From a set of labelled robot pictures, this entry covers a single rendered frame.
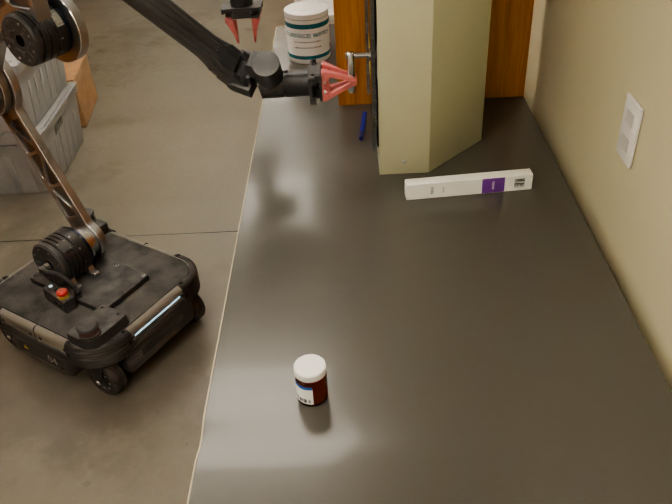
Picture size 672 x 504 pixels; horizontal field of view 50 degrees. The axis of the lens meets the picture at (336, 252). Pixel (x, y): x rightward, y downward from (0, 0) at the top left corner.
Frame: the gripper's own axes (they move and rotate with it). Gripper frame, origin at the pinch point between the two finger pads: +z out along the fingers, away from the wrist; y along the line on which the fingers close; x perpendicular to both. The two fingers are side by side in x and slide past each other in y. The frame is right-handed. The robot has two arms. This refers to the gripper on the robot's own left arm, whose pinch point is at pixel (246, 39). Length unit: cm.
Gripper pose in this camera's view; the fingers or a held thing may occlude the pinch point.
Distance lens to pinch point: 198.1
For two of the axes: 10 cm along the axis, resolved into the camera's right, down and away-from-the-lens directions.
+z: 0.6, 8.0, 6.0
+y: 10.0, -0.5, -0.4
